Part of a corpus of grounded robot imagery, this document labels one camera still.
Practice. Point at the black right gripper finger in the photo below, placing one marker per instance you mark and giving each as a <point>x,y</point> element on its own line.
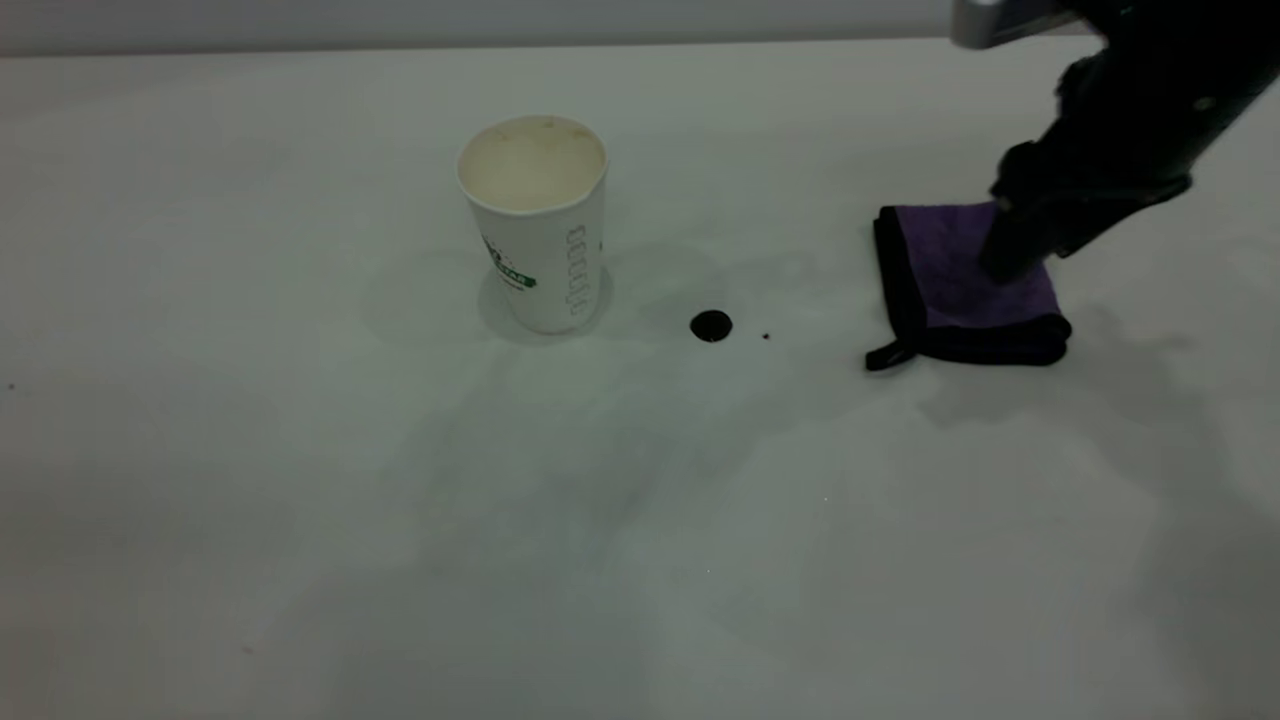
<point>1120,215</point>
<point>1015,245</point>

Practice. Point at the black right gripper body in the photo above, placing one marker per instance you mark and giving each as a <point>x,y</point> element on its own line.
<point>1140,120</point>

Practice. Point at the purple microfiber cloth black trim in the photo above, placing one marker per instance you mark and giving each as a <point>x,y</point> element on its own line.
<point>950,290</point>

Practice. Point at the white paper coffee cup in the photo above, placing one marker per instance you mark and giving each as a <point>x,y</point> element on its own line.
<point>540,240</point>

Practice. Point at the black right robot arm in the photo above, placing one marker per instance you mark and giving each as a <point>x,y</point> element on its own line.
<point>1190,18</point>

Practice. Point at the black liquid stain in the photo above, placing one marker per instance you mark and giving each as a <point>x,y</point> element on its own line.
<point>711,326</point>

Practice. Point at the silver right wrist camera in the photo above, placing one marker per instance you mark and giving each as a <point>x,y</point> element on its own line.
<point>1005,20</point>

